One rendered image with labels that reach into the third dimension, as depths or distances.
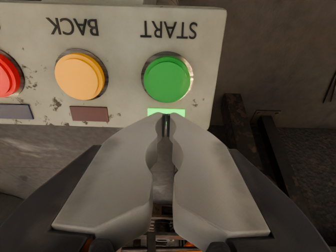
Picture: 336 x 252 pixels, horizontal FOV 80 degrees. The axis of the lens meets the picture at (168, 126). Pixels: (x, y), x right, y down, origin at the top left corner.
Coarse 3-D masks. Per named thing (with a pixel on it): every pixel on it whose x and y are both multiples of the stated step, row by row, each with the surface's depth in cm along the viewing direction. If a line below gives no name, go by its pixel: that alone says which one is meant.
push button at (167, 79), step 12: (156, 60) 16; (168, 60) 16; (180, 60) 17; (144, 72) 17; (156, 72) 17; (168, 72) 17; (180, 72) 17; (144, 84) 17; (156, 84) 17; (168, 84) 17; (180, 84) 17; (156, 96) 18; (168, 96) 18; (180, 96) 18
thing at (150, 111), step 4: (148, 108) 19; (152, 108) 19; (156, 108) 19; (160, 108) 19; (148, 112) 20; (152, 112) 20; (164, 112) 20; (168, 112) 20; (176, 112) 19; (180, 112) 19; (184, 112) 20
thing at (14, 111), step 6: (0, 108) 20; (6, 108) 20; (12, 108) 20; (18, 108) 19; (24, 108) 19; (0, 114) 20; (6, 114) 20; (12, 114) 20; (18, 114) 20; (24, 114) 20; (30, 114) 20
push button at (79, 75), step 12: (60, 60) 16; (72, 60) 16; (84, 60) 16; (60, 72) 17; (72, 72) 17; (84, 72) 17; (96, 72) 17; (60, 84) 17; (72, 84) 17; (84, 84) 17; (96, 84) 17; (72, 96) 18; (84, 96) 18
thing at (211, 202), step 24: (168, 120) 12; (192, 144) 9; (216, 144) 9; (192, 168) 8; (216, 168) 8; (192, 192) 7; (216, 192) 7; (240, 192) 7; (192, 216) 6; (216, 216) 6; (240, 216) 6; (192, 240) 7; (216, 240) 6
